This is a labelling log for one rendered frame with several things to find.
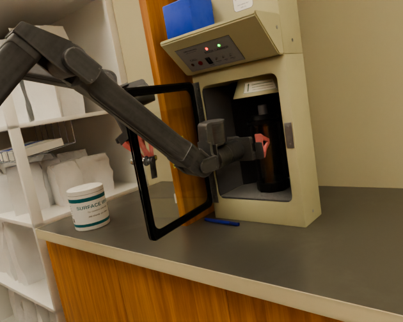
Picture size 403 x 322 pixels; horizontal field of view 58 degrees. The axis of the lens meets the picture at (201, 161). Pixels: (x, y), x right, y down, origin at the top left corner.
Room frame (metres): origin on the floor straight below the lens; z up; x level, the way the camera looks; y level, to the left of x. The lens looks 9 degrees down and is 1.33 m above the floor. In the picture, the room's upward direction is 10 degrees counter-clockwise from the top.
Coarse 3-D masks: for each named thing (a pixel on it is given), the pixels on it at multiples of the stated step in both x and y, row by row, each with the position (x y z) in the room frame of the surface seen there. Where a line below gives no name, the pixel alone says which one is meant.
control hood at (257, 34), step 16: (240, 16) 0.89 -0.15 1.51; (256, 16) 0.87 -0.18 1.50; (272, 16) 0.92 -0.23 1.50; (192, 32) 0.99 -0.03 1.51; (208, 32) 0.96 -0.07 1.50; (224, 32) 0.94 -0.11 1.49; (240, 32) 0.92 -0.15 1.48; (256, 32) 0.90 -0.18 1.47; (272, 32) 0.91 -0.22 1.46; (176, 48) 1.05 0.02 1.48; (240, 48) 0.96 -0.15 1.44; (256, 48) 0.94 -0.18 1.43; (272, 48) 0.92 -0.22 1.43
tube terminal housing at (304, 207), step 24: (216, 0) 1.07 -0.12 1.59; (264, 0) 0.97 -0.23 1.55; (288, 0) 0.99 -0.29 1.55; (288, 24) 0.98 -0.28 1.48; (288, 48) 0.97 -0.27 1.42; (216, 72) 1.09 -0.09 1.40; (240, 72) 1.04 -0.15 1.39; (264, 72) 0.99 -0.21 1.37; (288, 72) 0.95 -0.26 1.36; (288, 96) 0.95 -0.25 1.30; (288, 120) 0.95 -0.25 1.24; (312, 144) 1.02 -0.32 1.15; (288, 168) 0.97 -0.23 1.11; (312, 168) 1.01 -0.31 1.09; (312, 192) 0.99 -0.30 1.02; (216, 216) 1.16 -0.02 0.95; (240, 216) 1.09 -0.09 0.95; (264, 216) 1.03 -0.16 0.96; (288, 216) 0.98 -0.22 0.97; (312, 216) 0.98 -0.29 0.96
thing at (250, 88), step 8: (240, 80) 1.09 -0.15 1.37; (248, 80) 1.06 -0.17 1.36; (256, 80) 1.05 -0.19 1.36; (264, 80) 1.04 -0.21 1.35; (272, 80) 1.04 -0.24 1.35; (240, 88) 1.08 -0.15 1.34; (248, 88) 1.05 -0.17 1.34; (256, 88) 1.04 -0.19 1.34; (264, 88) 1.03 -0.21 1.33; (272, 88) 1.03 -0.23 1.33; (240, 96) 1.07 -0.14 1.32; (248, 96) 1.04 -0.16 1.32
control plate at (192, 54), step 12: (228, 36) 0.94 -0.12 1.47; (192, 48) 1.03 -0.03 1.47; (204, 48) 1.01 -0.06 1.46; (216, 48) 0.99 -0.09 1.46; (228, 48) 0.98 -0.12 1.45; (192, 60) 1.07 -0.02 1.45; (204, 60) 1.05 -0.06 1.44; (216, 60) 1.03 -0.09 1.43; (228, 60) 1.01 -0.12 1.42; (240, 60) 1.00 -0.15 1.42
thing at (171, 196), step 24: (144, 96) 0.95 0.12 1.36; (168, 96) 1.03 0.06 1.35; (168, 120) 1.02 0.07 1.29; (192, 120) 1.11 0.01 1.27; (144, 144) 0.93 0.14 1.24; (144, 168) 0.91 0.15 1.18; (168, 168) 0.99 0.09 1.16; (168, 192) 0.97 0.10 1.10; (192, 192) 1.06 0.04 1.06; (144, 216) 0.89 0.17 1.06; (168, 216) 0.96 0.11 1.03
